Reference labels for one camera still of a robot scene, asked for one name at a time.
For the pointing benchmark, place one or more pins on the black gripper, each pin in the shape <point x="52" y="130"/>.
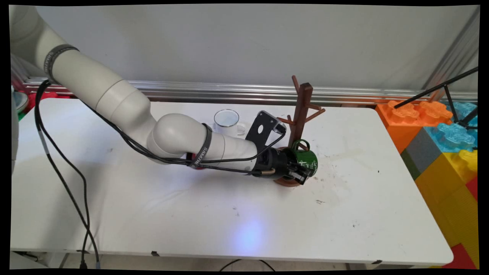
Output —
<point x="273" y="162"/>

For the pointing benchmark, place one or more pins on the green enamel mug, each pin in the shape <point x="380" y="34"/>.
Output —
<point x="307" y="156"/>

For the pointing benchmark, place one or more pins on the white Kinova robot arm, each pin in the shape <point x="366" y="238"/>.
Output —
<point x="114" y="95"/>

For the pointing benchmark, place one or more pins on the brown wooden mug tree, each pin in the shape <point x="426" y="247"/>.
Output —
<point x="301" y="114"/>

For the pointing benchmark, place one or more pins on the white enamel mug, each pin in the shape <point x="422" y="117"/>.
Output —
<point x="231" y="130"/>

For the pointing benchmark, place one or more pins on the orange giant toy brick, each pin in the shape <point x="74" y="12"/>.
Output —
<point x="401" y="130"/>

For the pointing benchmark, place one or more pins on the red enamel cup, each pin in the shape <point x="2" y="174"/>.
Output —
<point x="190" y="156"/>

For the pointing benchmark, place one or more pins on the grey giant toy brick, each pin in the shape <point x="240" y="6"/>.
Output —
<point x="422" y="152"/>

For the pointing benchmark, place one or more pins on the large yellow toy brick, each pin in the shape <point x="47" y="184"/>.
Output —
<point x="447" y="206"/>

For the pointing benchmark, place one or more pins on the large blue toy brick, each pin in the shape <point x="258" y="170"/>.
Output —
<point x="450" y="137"/>

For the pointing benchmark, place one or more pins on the black tripod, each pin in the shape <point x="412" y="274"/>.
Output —
<point x="431" y="91"/>

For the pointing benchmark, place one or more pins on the small yellow studded brick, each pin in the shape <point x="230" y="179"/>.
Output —
<point x="468" y="162"/>

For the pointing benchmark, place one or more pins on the small blue toy brick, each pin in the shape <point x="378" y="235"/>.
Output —
<point x="464" y="110"/>

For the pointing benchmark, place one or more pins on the large red toy brick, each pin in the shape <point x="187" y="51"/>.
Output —
<point x="460" y="258"/>

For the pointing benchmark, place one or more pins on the green toy piece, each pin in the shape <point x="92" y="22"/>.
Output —
<point x="21" y="115"/>

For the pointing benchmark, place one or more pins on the pale blue plate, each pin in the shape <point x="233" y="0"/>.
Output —
<point x="22" y="102"/>

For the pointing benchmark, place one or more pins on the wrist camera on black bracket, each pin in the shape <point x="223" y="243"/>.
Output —
<point x="254" y="139"/>

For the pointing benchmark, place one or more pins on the horizontal aluminium rail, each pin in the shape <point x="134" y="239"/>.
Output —
<point x="344" y="93"/>

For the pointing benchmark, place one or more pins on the slanted aluminium frame post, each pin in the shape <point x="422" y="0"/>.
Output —
<point x="454" y="57"/>

